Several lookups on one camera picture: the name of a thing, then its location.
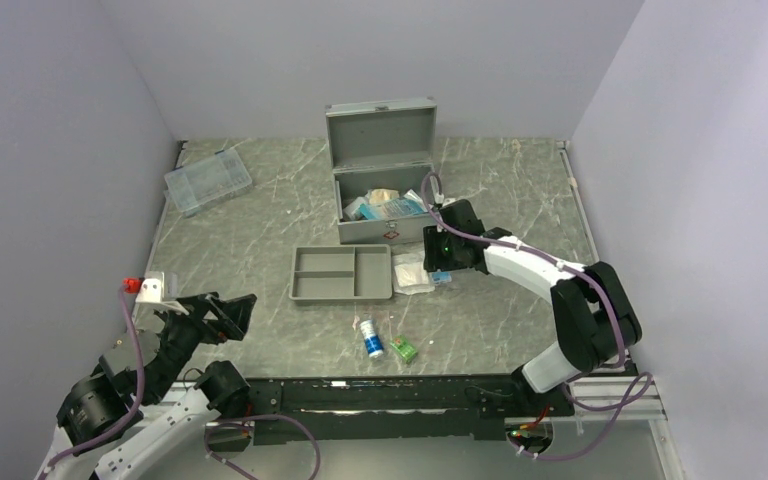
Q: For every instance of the white gauze bag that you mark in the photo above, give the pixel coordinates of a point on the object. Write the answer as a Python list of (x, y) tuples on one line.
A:
[(409, 276)]

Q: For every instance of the clear plastic compartment box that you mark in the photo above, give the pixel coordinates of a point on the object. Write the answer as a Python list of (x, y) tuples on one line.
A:
[(207, 182)]

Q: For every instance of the grey plastic divider tray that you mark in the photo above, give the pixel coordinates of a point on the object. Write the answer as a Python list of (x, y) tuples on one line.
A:
[(341, 273)]

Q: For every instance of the blue cotton swab bag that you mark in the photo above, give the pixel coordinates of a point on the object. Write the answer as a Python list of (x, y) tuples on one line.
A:
[(392, 209)]

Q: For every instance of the grey metal medicine case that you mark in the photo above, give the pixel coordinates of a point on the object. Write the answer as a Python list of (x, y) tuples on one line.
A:
[(386, 144)]

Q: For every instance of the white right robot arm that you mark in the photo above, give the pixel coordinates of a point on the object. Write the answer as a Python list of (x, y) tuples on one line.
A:
[(594, 320)]

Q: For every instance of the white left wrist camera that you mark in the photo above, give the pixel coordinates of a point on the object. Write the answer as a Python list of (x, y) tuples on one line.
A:
[(157, 289)]

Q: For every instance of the blue white wipe packets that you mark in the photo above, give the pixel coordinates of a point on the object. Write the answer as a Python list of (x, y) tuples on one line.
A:
[(440, 277)]

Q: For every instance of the white bottle green label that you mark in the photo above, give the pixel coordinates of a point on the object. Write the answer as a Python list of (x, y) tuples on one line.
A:
[(354, 211)]

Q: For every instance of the white blue spray bottle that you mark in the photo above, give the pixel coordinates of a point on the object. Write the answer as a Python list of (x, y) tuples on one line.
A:
[(372, 342)]

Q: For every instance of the beige latex gloves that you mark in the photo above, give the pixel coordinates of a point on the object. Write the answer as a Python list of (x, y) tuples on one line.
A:
[(381, 195)]

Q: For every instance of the teal plaster zip bag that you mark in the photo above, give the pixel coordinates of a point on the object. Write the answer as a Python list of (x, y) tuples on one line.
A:
[(414, 197)]

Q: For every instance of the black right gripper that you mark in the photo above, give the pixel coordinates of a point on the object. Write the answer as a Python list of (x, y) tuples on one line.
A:
[(433, 259)]

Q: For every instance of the small green box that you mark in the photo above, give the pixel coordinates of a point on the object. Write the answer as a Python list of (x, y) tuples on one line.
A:
[(404, 348)]

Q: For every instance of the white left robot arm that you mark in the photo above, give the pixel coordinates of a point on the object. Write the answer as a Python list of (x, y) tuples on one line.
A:
[(91, 439)]

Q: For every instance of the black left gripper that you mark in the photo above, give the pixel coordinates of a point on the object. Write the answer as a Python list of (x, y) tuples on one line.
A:
[(232, 315)]

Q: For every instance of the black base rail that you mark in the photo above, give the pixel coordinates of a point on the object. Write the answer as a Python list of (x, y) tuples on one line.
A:
[(370, 408)]

